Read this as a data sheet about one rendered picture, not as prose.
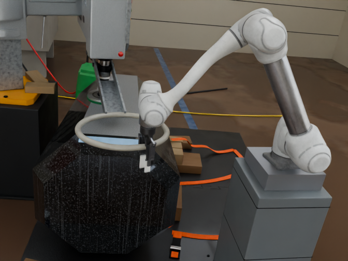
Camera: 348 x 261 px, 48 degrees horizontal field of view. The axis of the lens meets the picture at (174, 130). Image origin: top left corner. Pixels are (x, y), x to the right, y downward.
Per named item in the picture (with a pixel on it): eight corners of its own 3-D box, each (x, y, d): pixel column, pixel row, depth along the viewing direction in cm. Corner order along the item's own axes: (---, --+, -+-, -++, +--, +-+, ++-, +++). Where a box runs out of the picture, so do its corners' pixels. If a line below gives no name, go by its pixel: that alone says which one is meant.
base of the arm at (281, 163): (286, 149, 220) (288, 141, 218) (309, 169, 201) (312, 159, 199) (258, 151, 215) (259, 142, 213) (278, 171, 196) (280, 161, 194)
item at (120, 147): (71, 117, 218) (70, 112, 216) (155, 115, 233) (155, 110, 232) (80, 155, 175) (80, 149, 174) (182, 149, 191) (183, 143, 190)
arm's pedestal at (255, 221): (273, 252, 272) (302, 153, 237) (306, 314, 228) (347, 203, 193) (203, 255, 262) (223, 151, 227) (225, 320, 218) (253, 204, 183)
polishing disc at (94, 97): (103, 105, 248) (103, 103, 247) (80, 95, 258) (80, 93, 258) (126, 97, 264) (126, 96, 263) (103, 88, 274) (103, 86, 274)
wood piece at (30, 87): (25, 92, 278) (24, 86, 276) (27, 87, 287) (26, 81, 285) (54, 93, 282) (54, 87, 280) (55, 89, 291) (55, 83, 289)
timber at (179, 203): (179, 221, 289) (182, 208, 284) (163, 219, 288) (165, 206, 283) (179, 197, 316) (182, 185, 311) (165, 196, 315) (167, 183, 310)
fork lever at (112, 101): (85, 52, 268) (85, 45, 265) (113, 53, 274) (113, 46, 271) (98, 118, 221) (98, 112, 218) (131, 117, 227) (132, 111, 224)
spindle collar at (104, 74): (95, 72, 259) (96, 25, 246) (109, 72, 262) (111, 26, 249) (98, 77, 249) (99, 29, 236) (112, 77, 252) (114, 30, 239)
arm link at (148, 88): (136, 109, 184) (138, 118, 172) (139, 77, 179) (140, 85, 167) (159, 110, 186) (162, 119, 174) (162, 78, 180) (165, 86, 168)
